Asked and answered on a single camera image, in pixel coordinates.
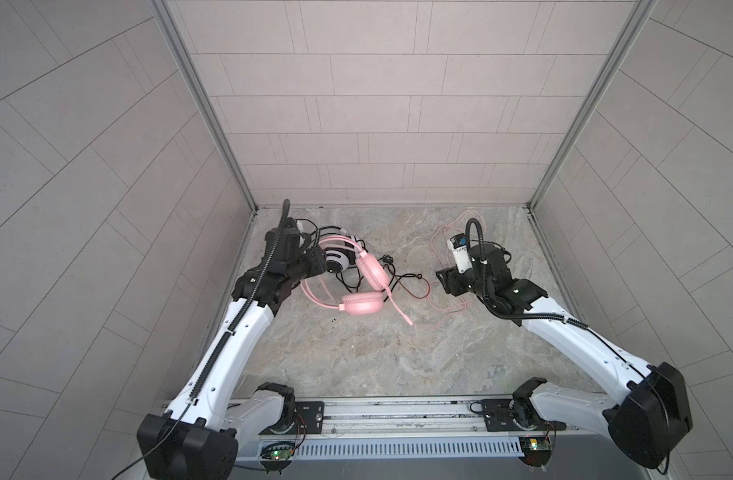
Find pink headphones with cable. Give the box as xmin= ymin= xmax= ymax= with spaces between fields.
xmin=299 ymin=208 xmax=493 ymax=326

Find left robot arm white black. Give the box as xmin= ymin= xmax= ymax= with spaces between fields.
xmin=136 ymin=200 xmax=326 ymax=479

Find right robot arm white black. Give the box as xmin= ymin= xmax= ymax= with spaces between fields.
xmin=435 ymin=218 xmax=693 ymax=475

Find right circuit board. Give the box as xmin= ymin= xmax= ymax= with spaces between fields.
xmin=518 ymin=437 xmax=552 ymax=468

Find circuit board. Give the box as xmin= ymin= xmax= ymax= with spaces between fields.
xmin=260 ymin=441 xmax=296 ymax=462
xmin=518 ymin=437 xmax=552 ymax=468

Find left circuit board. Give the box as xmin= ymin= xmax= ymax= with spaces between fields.
xmin=260 ymin=441 xmax=296 ymax=462

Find white vent grille strip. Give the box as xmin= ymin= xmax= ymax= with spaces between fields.
xmin=239 ymin=437 xmax=524 ymax=463

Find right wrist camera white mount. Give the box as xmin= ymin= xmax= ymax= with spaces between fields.
xmin=448 ymin=233 xmax=472 ymax=274

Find white black headphones with cable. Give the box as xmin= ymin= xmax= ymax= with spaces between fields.
xmin=300 ymin=219 xmax=431 ymax=300

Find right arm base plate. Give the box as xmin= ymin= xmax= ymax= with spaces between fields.
xmin=471 ymin=398 xmax=566 ymax=433

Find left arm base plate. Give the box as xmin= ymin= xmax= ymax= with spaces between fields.
xmin=264 ymin=401 xmax=326 ymax=435

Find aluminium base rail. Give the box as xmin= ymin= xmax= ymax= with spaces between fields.
xmin=152 ymin=394 xmax=652 ymax=442

